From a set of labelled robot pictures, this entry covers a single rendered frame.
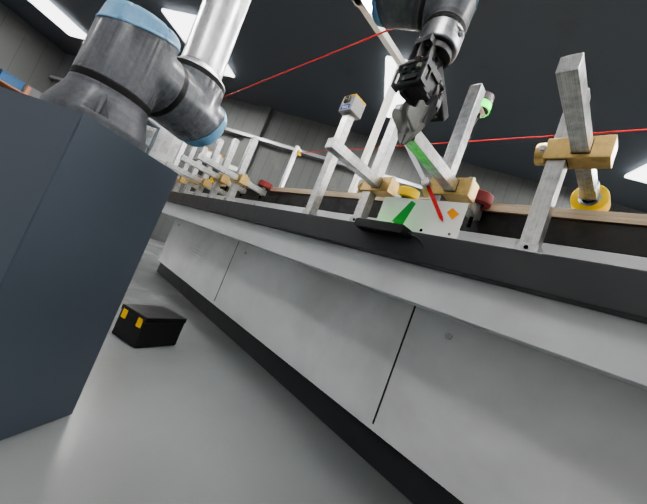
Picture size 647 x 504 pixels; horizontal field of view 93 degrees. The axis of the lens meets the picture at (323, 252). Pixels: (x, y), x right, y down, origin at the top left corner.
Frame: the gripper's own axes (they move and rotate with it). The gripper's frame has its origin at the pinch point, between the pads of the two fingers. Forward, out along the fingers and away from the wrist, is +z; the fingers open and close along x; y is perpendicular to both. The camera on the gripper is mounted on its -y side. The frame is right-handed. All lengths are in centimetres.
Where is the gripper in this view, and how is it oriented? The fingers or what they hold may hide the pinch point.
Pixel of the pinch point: (406, 141)
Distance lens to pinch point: 71.6
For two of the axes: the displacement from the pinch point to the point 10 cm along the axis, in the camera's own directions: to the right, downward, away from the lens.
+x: 6.5, 1.9, -7.3
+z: -3.9, 9.2, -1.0
